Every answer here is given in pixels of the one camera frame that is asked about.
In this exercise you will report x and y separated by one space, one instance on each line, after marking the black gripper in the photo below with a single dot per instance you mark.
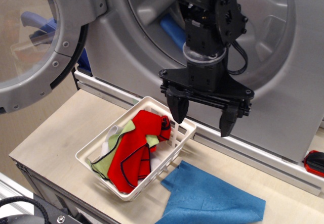
208 84

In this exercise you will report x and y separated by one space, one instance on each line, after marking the red cloth with dark trim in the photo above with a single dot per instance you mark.
146 123

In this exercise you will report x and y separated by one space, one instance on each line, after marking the light green cloth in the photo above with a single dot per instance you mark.
106 158

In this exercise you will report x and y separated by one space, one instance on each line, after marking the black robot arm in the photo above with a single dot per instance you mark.
212 27

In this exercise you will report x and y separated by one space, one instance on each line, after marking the white plastic laundry basket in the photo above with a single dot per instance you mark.
165 153

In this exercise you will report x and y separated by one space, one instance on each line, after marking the grey toy washing machine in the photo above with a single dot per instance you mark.
284 41

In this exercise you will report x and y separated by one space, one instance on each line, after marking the blue cylinder in drum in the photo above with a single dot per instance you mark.
173 30

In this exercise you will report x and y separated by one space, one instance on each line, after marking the blue felt cloth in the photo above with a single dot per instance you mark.
199 197

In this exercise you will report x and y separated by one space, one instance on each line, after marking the red and black tool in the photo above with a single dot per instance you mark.
313 162

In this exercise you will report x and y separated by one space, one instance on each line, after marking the blue plastic object behind door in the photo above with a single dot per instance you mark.
46 28

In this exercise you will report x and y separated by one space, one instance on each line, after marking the grey round washer door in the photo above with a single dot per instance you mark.
28 72

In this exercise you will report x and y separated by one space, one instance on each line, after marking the aluminium profile rail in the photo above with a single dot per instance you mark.
290 172

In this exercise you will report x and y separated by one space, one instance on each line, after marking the black metal bracket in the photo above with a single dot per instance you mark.
60 215

